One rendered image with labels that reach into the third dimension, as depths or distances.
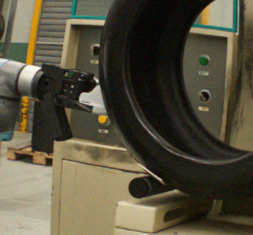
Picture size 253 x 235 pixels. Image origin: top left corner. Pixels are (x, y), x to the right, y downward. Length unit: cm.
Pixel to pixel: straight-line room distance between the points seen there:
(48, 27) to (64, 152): 943
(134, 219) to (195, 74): 75
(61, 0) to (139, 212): 1024
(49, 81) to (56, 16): 996
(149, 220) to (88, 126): 86
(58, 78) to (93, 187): 66
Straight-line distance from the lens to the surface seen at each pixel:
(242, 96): 181
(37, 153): 822
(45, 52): 1169
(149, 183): 151
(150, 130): 148
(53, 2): 1173
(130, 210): 153
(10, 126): 179
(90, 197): 228
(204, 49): 216
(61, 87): 168
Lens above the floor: 113
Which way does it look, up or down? 3 degrees down
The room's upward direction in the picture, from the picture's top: 6 degrees clockwise
